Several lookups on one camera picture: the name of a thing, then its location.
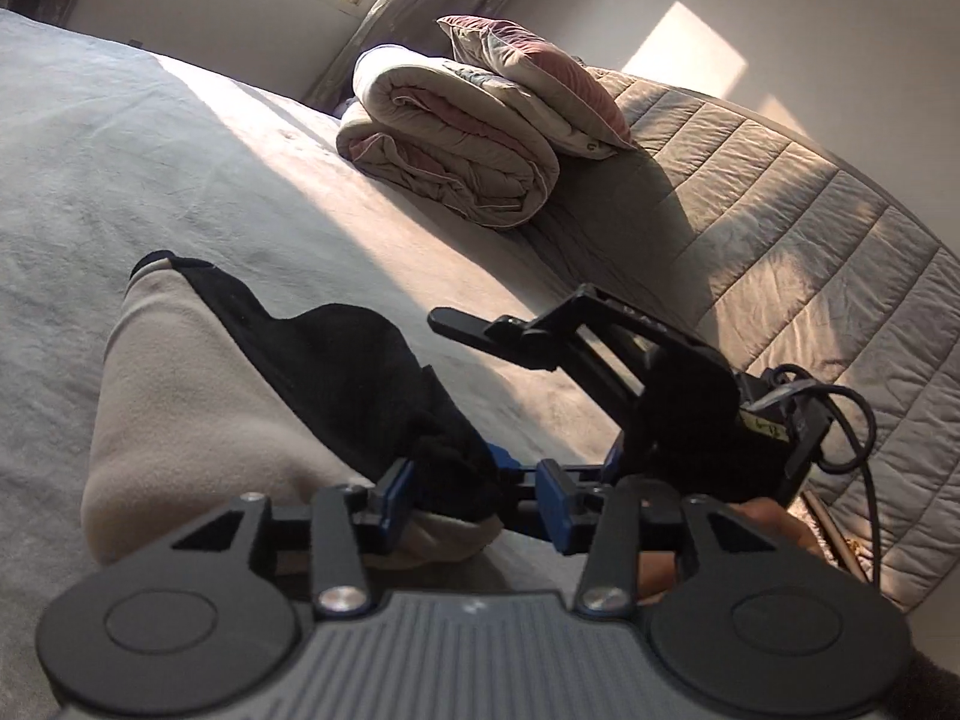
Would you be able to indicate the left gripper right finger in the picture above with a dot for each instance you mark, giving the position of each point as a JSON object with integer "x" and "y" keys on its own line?
{"x": 601, "y": 522}

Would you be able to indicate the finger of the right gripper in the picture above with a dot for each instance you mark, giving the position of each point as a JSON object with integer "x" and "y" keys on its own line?
{"x": 517, "y": 483}
{"x": 466, "y": 329}

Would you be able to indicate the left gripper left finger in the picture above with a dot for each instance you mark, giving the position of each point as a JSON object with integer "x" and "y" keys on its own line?
{"x": 347, "y": 523}

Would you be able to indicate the beige black raglan sweatshirt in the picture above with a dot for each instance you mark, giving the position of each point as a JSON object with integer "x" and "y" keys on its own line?
{"x": 206, "y": 397}

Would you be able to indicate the person's right hand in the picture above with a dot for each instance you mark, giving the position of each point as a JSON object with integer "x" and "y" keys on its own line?
{"x": 656, "y": 571}

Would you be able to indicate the quilted beige headboard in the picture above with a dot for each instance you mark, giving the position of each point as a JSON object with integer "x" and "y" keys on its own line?
{"x": 773, "y": 250}

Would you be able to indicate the folded beige pink comforter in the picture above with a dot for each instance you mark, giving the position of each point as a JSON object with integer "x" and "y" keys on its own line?
{"x": 429, "y": 125}

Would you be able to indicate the beige pink pillow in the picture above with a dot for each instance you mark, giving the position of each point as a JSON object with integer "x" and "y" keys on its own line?
{"x": 538, "y": 80}

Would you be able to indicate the grey bed sheet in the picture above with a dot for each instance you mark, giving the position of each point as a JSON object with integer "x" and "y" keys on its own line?
{"x": 109, "y": 153}

